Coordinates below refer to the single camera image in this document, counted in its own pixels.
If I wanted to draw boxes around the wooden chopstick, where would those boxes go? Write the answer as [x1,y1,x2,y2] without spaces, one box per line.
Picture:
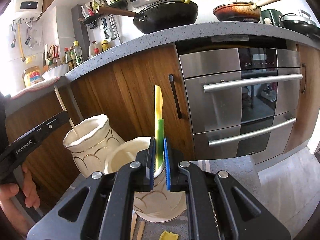
[54,86,79,137]
[137,221,145,240]
[130,211,137,240]

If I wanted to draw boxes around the yellow plastic utensil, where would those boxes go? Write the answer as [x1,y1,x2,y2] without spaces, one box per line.
[159,230,179,240]
[155,85,164,170]

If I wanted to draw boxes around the person's left hand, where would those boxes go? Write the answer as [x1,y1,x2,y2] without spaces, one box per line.
[0,164,41,238]

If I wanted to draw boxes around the white red trimmed cloth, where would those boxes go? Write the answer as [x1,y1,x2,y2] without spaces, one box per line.
[10,77,60,100]

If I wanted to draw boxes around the grey striped table cloth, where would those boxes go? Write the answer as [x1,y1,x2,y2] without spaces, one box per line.
[62,154,263,240]

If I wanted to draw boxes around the white ceramic utensil holder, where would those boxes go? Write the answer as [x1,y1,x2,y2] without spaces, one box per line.
[63,114,187,223]

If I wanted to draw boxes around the peanut butter jar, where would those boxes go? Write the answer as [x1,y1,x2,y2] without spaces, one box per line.
[22,66,42,88]

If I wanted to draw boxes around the white bowl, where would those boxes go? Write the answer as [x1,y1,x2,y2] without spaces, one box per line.
[42,63,69,80]

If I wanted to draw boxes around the red cap sauce bottle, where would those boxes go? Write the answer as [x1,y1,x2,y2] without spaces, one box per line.
[64,47,74,70]

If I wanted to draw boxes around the white jug red cap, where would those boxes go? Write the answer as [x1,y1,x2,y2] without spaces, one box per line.
[88,41,101,59]

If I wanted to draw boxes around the yellow mustard jar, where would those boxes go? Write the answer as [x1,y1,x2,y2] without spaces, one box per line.
[101,40,110,51]

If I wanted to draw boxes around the stainless steel oven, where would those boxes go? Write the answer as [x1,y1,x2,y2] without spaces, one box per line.
[176,38,303,164]

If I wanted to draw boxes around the hanging ladle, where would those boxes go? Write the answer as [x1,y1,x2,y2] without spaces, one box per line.
[108,15,118,41]

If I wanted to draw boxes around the white water heater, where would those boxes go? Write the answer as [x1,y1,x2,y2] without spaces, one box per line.
[15,0,43,20]

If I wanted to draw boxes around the black wok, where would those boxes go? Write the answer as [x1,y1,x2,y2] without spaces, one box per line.
[95,0,199,35]

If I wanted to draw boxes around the brown frying pan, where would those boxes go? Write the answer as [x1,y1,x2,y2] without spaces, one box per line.
[213,0,281,23]

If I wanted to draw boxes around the green kettle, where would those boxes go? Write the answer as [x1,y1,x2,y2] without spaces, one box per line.
[261,9,282,27]

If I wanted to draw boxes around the red handled scissors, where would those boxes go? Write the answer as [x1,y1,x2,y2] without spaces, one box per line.
[49,45,59,60]

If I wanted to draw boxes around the yellow hose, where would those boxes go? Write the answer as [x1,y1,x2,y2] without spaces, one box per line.
[17,17,27,62]

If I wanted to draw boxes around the black wall spice shelf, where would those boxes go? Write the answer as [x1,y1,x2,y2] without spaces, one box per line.
[78,0,128,26]

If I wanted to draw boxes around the black cabinet door handle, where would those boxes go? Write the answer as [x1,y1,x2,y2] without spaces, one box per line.
[168,74,182,119]

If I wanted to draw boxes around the right cabinet door handle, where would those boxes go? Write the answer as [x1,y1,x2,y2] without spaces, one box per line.
[301,63,307,94]

